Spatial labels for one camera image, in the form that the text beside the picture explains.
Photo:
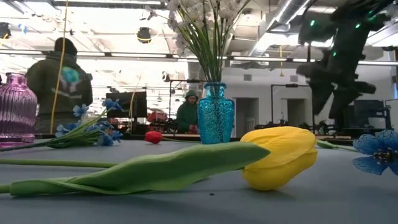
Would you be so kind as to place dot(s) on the grey table mat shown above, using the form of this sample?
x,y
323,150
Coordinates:
x,y
342,199

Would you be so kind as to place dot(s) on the red tulip bare stem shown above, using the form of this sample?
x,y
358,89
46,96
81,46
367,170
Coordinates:
x,y
153,137

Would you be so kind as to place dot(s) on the teal glass vase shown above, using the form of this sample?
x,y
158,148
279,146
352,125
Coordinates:
x,y
216,115

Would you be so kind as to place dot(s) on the long ceiling light rail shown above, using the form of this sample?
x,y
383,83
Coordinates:
x,y
140,55

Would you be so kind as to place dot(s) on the dark desk with monitors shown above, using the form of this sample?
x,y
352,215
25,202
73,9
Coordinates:
x,y
370,109

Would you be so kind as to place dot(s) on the silver ventilation duct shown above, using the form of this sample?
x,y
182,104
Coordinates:
x,y
194,74

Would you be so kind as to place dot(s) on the pink ribbed glass vase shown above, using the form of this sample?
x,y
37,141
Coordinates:
x,y
17,109

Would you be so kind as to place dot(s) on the blue artificial flower bunch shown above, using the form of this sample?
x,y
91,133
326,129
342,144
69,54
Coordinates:
x,y
84,133
376,152

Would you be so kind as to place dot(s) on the black monitor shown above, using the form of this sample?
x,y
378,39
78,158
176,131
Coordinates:
x,y
124,104

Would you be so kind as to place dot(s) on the round black ceiling camera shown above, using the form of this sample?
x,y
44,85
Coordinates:
x,y
144,35

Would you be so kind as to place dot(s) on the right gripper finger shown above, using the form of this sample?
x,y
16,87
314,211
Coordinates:
x,y
342,102
320,96

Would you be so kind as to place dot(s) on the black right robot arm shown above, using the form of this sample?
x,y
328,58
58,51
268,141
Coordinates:
x,y
351,15

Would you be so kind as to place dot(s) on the person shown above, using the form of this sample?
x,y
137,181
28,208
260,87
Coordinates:
x,y
186,115
53,84

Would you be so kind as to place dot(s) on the yellow artificial tulip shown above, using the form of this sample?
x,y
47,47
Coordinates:
x,y
280,155

